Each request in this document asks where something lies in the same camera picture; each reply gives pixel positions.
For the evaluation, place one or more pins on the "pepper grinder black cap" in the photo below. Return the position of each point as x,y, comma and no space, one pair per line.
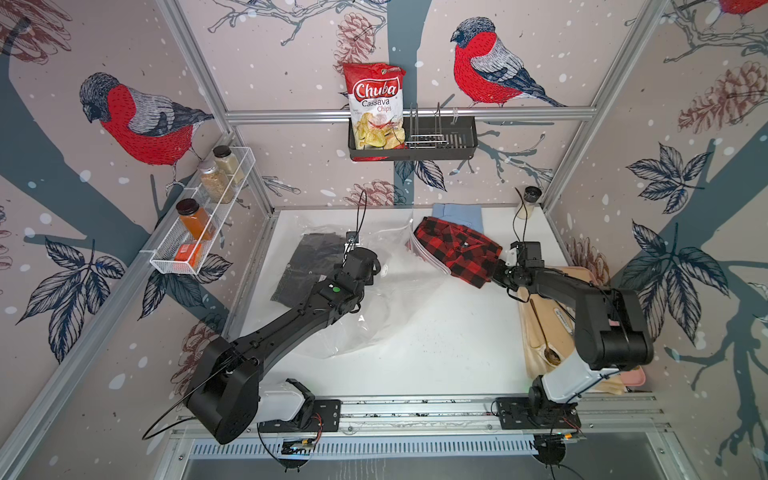
529,198

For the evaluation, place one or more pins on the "light blue cloth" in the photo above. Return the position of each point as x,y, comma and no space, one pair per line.
460,214

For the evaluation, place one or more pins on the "red Chuba cassava chips bag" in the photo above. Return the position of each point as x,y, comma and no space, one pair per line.
375,99

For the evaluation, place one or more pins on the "spice jar black lid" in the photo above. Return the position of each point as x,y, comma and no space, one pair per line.
228,162

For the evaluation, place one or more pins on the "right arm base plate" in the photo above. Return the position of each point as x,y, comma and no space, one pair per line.
517,413

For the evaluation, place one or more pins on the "red black plaid shirt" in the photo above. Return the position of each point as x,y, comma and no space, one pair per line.
468,254

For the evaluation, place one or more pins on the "beige folded cloth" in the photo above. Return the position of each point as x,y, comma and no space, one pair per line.
557,326

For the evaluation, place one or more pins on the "small orange box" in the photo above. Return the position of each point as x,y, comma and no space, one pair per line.
190,254

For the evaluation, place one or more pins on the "pink tray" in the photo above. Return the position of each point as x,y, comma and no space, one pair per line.
633,378

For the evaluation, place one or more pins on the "grey pinstriped shirt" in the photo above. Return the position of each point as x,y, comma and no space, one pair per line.
315,257

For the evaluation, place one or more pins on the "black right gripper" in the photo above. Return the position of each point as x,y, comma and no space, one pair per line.
495,274

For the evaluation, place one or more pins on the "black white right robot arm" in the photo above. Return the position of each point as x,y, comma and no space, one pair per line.
610,332

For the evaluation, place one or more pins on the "clear acrylic wall shelf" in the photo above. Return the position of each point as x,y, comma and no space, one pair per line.
162,258

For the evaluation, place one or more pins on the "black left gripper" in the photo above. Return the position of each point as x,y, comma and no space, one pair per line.
371,276

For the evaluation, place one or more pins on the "aluminium mounting rail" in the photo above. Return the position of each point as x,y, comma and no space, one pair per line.
455,414

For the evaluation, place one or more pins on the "orange sauce jar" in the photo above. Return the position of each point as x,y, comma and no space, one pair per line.
195,219

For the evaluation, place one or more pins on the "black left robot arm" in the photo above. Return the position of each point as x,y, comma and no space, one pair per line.
224,391

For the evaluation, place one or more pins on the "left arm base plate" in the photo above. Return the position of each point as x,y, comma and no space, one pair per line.
314,416

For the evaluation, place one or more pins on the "clear plastic vacuum bag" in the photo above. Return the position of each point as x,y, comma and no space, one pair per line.
411,283

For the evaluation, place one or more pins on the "black wire wall basket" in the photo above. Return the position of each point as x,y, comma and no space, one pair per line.
437,138

